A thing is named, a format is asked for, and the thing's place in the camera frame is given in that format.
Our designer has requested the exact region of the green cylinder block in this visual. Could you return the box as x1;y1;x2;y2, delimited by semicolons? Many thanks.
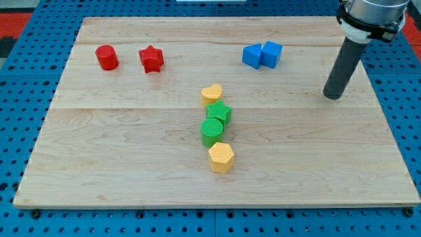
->
200;118;224;147

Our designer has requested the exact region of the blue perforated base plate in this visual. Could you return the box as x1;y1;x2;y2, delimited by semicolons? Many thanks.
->
1;0;420;236

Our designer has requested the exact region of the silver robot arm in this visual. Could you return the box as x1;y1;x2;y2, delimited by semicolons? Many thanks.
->
336;0;409;44

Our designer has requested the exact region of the blue cube block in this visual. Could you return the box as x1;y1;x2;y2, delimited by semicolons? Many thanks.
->
259;41;283;68

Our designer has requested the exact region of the red cylinder block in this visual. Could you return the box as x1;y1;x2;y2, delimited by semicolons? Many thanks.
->
95;45;119;70

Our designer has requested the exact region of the red star block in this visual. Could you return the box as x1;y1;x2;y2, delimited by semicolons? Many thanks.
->
139;45;164;73

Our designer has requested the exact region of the wooden board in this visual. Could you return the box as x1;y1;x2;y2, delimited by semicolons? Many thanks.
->
14;16;420;209

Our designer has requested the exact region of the yellow hexagon block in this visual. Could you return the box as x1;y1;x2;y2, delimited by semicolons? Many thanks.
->
209;142;235;173

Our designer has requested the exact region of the blue triangle block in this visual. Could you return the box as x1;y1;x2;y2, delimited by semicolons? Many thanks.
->
242;43;262;69

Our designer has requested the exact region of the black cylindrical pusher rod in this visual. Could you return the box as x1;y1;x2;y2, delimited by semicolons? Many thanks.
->
323;37;367;100

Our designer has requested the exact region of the yellow heart block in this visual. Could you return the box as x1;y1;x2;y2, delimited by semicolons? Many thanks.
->
201;84;223;107

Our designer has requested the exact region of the green star block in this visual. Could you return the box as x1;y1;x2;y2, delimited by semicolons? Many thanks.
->
206;100;232;127

